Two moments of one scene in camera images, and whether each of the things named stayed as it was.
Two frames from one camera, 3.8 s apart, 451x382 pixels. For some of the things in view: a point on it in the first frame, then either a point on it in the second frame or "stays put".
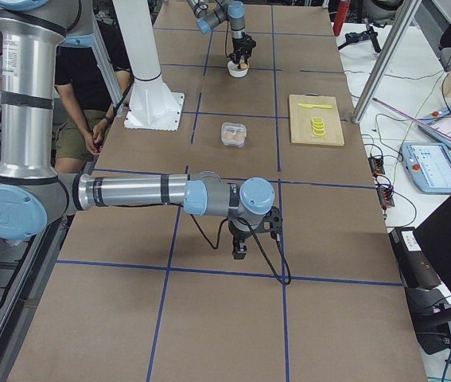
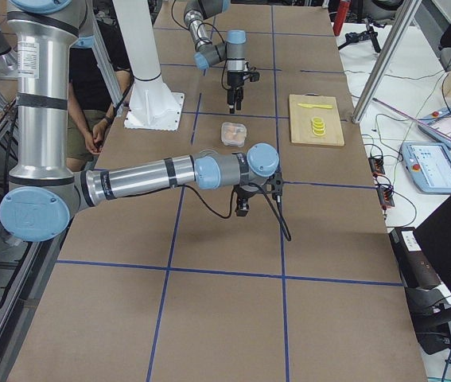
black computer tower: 416,270 stays put
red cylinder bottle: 342,11 stays put
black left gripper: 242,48 to 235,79
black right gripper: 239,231 to 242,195
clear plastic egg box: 233,134 stays put
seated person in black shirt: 86,110 stays put
